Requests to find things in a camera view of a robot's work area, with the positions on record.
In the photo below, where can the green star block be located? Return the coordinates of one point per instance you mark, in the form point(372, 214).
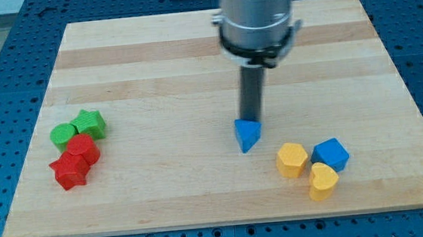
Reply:
point(91, 123)

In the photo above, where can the green cylinder block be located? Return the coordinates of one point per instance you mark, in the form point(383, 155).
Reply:
point(61, 135)

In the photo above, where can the blue cube block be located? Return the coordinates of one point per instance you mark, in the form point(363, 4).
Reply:
point(331, 152)

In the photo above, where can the blue triangle block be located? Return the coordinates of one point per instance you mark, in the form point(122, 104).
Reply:
point(247, 133)

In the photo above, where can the red star block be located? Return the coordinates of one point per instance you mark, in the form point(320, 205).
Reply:
point(70, 170)

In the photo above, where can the yellow heart block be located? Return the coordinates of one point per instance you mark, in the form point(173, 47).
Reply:
point(323, 180)

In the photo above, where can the red cylinder block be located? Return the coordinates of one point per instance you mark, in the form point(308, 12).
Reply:
point(84, 146)

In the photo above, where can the wooden board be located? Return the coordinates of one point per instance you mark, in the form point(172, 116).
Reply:
point(169, 98)

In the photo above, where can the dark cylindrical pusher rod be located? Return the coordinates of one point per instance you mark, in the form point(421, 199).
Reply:
point(250, 93)

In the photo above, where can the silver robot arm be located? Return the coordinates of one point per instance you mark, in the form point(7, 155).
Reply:
point(256, 35)

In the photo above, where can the yellow hexagon block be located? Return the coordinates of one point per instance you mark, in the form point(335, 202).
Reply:
point(291, 160)

